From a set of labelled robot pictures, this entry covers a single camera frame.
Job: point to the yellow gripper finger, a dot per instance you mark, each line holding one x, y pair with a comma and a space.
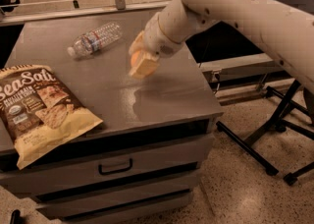
137, 44
146, 64

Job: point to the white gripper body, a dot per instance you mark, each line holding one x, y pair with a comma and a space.
157, 40

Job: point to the orange fruit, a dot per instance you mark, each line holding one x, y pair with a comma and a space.
134, 57

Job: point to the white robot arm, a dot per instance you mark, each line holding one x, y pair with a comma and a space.
284, 33

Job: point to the clear plastic water bottle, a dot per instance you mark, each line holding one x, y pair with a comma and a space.
95, 40

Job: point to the grey metal side bench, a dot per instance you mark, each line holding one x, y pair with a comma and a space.
219, 71

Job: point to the grey drawer cabinet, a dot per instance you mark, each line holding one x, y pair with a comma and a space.
163, 123

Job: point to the sea salt chips bag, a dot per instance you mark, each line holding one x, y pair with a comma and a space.
39, 112

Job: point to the black drawer handle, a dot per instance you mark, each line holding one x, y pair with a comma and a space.
115, 169

